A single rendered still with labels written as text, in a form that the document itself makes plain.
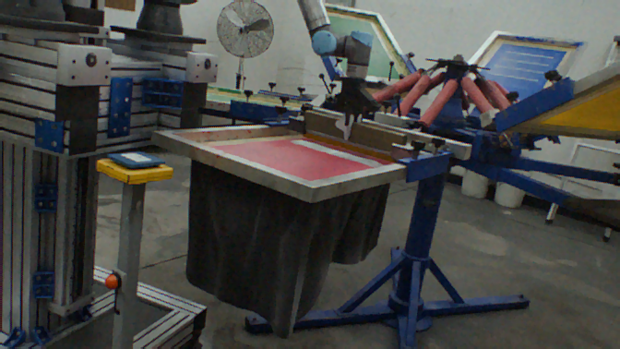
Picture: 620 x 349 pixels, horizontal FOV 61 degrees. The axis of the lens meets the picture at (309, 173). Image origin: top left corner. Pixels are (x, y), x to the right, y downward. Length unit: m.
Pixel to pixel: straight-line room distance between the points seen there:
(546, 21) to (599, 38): 0.51
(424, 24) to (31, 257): 5.18
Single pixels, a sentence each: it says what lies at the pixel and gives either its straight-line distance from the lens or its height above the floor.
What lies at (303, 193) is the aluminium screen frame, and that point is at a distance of 1.20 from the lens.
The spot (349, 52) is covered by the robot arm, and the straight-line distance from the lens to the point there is 1.79.
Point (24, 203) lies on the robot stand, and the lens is 1.83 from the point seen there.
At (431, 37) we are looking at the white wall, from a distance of 6.23.
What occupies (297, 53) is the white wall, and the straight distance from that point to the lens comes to 7.19.
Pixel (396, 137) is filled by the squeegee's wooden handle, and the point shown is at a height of 1.05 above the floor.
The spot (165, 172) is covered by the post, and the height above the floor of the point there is 0.95.
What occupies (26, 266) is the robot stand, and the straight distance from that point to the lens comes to 1.88.
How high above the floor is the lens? 1.31
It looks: 14 degrees down
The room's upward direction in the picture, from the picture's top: 9 degrees clockwise
